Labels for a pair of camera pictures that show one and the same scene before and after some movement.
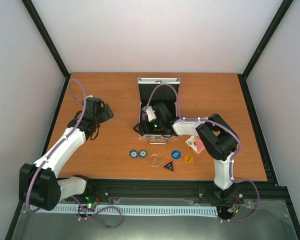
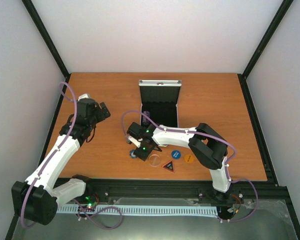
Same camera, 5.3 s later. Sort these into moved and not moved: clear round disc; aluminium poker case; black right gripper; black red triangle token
Moved: black right gripper
Not moved: clear round disc; aluminium poker case; black red triangle token
